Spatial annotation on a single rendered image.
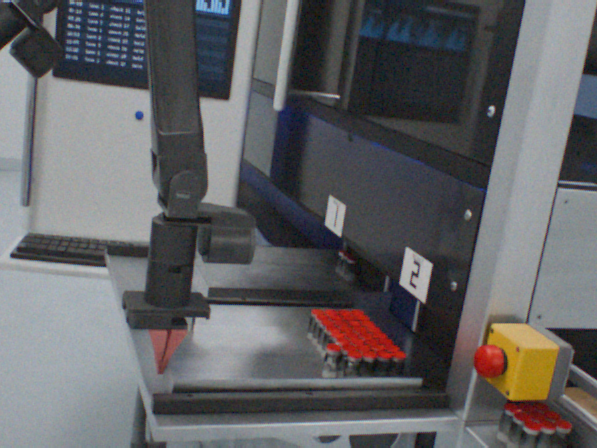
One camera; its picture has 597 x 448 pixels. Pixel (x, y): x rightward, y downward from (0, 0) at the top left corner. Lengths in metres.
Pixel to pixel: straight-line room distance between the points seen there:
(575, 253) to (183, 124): 0.52
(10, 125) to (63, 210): 4.55
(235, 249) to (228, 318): 0.29
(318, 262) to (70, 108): 0.67
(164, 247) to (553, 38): 0.52
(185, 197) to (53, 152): 0.98
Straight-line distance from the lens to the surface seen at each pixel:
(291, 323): 1.27
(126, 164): 1.85
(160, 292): 0.96
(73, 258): 1.70
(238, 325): 1.24
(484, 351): 0.96
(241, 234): 0.96
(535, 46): 0.98
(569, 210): 1.03
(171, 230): 0.94
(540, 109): 0.97
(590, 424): 1.04
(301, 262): 1.61
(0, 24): 1.33
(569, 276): 1.07
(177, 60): 0.91
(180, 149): 0.91
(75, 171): 1.87
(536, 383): 0.98
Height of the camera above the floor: 1.34
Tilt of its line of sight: 14 degrees down
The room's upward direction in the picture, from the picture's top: 9 degrees clockwise
